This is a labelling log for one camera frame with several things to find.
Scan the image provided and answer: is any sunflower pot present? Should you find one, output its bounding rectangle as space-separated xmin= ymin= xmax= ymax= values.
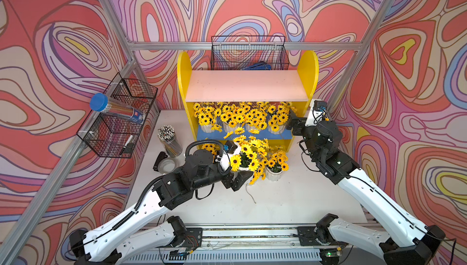
xmin=193 ymin=102 xmax=223 ymax=133
xmin=266 ymin=102 xmax=296 ymax=135
xmin=218 ymin=102 xmax=244 ymax=133
xmin=240 ymin=101 xmax=269 ymax=134
xmin=201 ymin=142 xmax=223 ymax=156
xmin=265 ymin=150 xmax=289 ymax=182
xmin=224 ymin=131 xmax=270 ymax=185

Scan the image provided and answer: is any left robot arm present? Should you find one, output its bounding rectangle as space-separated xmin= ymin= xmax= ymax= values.
xmin=69 ymin=139 xmax=242 ymax=265

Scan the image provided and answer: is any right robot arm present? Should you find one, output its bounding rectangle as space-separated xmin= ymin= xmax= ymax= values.
xmin=287 ymin=116 xmax=446 ymax=265

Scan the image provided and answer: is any clear tape roll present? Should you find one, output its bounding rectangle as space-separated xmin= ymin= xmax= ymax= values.
xmin=153 ymin=151 xmax=176 ymax=174

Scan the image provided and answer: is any clear jar of pencils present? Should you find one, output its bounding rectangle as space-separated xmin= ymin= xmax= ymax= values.
xmin=158 ymin=125 xmax=182 ymax=157

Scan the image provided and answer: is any blue item in rear basket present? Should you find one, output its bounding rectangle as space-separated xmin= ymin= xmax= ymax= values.
xmin=242 ymin=61 xmax=272 ymax=70

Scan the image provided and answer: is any yellow shelf unit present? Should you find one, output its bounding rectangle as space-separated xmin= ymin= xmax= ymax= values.
xmin=177 ymin=50 xmax=319 ymax=140

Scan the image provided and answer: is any black marker in basket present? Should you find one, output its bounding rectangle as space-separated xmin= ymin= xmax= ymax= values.
xmin=120 ymin=134 xmax=135 ymax=155

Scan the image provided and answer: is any blue capped pencil tube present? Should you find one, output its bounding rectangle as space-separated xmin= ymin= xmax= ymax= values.
xmin=90 ymin=93 xmax=144 ymax=125

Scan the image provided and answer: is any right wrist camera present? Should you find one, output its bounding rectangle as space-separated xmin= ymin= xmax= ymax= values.
xmin=305 ymin=99 xmax=329 ymax=127

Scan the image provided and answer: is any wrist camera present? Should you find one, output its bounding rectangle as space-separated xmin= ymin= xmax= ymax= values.
xmin=305 ymin=99 xmax=329 ymax=127
xmin=219 ymin=140 xmax=240 ymax=172

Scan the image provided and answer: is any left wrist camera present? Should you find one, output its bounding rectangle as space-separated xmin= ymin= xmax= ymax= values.
xmin=219 ymin=140 xmax=240 ymax=172

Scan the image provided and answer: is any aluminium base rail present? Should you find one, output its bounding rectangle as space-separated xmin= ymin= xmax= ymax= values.
xmin=117 ymin=221 xmax=390 ymax=265

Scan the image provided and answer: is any black wire basket rear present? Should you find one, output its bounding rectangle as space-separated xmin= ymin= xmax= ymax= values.
xmin=210 ymin=34 xmax=289 ymax=70

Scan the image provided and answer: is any black wire basket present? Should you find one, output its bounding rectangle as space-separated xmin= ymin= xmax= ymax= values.
xmin=210 ymin=34 xmax=289 ymax=70
xmin=77 ymin=74 xmax=158 ymax=158

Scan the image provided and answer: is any black wire basket left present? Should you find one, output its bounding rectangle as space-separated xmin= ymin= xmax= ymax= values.
xmin=77 ymin=74 xmax=158 ymax=158

